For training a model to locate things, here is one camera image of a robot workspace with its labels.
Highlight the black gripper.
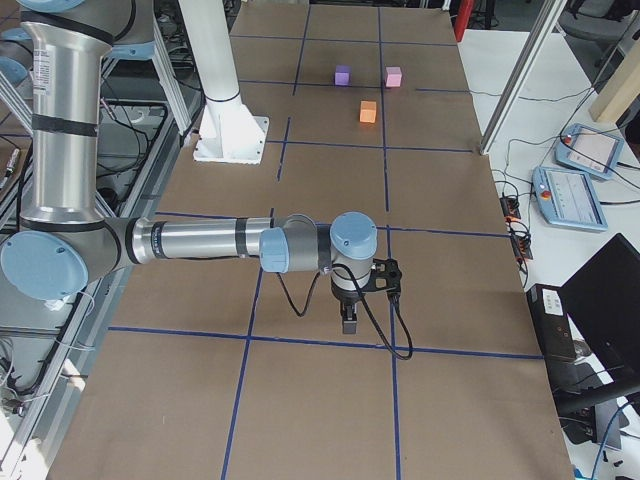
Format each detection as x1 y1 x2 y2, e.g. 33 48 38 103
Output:
331 273 371 334

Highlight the orange foam block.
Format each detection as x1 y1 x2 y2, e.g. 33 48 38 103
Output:
359 100 377 124

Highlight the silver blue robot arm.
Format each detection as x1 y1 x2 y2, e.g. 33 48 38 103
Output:
1 1 377 334

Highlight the brown paper table cover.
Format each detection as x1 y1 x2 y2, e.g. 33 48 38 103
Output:
49 2 573 479

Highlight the black orange power strip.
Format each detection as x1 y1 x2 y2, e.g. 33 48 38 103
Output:
500 194 533 265

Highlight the black computer box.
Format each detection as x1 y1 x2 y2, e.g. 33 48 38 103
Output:
526 284 577 363

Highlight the pink foam block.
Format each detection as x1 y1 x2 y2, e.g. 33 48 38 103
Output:
385 66 403 88

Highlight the purple foam block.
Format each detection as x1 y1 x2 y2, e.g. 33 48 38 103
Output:
334 65 351 86

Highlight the near blue teach pendant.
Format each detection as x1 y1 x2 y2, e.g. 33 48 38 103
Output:
532 166 608 232

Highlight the blue teach pendant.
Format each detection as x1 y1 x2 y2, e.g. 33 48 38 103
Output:
555 123 623 180
532 166 608 232

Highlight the black monitor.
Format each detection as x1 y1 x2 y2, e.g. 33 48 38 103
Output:
560 233 639 378

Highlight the far blue teach pendant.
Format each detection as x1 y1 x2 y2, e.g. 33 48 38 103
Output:
555 123 623 180

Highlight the wooden plank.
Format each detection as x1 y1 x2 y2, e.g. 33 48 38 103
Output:
589 41 639 123

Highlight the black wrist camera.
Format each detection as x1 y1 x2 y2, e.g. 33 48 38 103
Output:
362 258 402 296

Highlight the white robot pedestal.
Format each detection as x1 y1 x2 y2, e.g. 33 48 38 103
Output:
179 0 269 164

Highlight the aluminium frame post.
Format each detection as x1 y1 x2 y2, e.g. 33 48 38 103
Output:
479 0 565 155

